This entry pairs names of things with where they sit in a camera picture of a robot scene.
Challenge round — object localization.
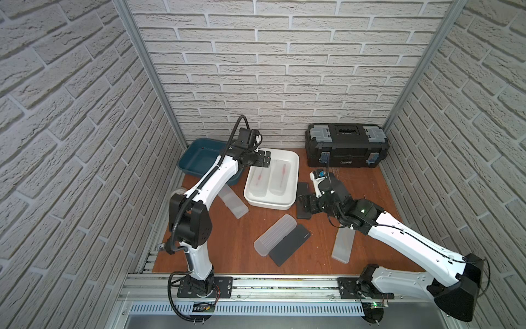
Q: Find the translucent case red content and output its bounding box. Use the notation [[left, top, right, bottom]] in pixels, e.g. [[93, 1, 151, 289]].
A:
[[268, 160, 291, 196]]

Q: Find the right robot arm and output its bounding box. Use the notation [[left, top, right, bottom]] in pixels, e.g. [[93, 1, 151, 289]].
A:
[[297, 171, 484, 322]]

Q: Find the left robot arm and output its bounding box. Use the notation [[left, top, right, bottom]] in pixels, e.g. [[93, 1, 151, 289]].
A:
[[164, 115, 271, 297]]

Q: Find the teal storage bin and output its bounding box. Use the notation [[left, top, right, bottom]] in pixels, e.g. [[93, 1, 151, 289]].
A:
[[178, 138, 226, 178]]

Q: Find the white storage bin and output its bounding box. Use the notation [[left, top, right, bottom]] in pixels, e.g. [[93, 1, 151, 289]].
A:
[[244, 148, 299, 211]]

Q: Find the black pencil case upright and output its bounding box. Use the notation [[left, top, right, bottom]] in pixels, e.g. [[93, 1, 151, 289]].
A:
[[295, 182, 312, 220]]

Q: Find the black pencil case front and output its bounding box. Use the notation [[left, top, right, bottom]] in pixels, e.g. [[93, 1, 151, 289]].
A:
[[268, 224, 311, 267]]

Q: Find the ribbed translucent pencil case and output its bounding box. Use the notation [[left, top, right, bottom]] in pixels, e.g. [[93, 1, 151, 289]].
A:
[[253, 215, 297, 257]]

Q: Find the clear tape roll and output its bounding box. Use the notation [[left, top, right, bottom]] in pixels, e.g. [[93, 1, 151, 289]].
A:
[[171, 187, 187, 197]]

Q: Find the black plastic toolbox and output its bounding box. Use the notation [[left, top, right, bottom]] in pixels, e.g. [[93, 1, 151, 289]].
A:
[[305, 123, 389, 168]]

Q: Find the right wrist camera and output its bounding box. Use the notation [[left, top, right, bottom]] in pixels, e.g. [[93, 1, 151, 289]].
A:
[[310, 169, 328, 198]]

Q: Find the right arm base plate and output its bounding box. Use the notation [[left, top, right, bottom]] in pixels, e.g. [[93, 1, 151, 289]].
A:
[[336, 277, 395, 300]]

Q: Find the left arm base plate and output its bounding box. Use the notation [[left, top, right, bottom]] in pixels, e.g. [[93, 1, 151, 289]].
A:
[[177, 275, 234, 299]]

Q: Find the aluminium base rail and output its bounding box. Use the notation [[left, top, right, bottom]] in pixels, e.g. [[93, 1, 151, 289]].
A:
[[117, 270, 433, 303]]

